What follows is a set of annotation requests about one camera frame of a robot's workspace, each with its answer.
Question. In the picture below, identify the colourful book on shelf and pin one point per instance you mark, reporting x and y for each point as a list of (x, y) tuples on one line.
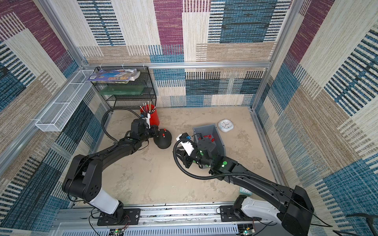
[(122, 76)]

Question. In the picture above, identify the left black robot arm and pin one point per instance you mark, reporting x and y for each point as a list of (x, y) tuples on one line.
[(84, 176)]

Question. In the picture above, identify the green board on shelf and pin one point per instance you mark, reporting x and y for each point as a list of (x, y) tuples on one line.
[(122, 90)]

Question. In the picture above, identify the grey plastic parts bin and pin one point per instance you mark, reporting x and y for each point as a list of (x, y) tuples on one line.
[(210, 132)]

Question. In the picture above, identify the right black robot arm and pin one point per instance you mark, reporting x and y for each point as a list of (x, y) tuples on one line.
[(295, 210)]

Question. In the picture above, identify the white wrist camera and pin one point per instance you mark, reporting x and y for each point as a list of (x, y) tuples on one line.
[(188, 146), (146, 117)]

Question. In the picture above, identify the red pen cup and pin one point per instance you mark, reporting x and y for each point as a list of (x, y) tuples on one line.
[(149, 107)]

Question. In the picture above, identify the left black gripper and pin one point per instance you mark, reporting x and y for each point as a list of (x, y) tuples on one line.
[(153, 129)]

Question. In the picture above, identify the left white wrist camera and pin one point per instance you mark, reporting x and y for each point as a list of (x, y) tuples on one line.
[(146, 117)]

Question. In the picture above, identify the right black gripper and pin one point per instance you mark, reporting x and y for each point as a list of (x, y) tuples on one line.
[(202, 146)]

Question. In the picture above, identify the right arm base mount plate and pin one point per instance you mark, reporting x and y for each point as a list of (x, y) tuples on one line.
[(227, 214)]

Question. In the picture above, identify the red sleeves in bin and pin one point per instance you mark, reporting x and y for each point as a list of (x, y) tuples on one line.
[(210, 137)]

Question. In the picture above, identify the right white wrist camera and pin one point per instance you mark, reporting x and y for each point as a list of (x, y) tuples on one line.
[(188, 146)]

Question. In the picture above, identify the white mesh wall basket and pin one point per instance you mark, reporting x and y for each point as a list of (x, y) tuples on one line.
[(57, 115)]

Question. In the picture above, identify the black wire shelf rack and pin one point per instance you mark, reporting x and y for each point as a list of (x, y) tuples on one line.
[(130, 101)]

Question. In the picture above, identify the black dome screw base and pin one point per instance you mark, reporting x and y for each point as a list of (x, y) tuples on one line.
[(163, 142)]

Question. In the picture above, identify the small teal square clock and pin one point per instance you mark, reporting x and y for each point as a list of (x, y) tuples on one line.
[(245, 192)]

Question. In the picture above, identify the round white clock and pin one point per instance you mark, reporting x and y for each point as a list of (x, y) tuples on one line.
[(225, 125)]

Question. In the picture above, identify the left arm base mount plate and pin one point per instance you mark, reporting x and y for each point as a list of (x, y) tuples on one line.
[(129, 215)]

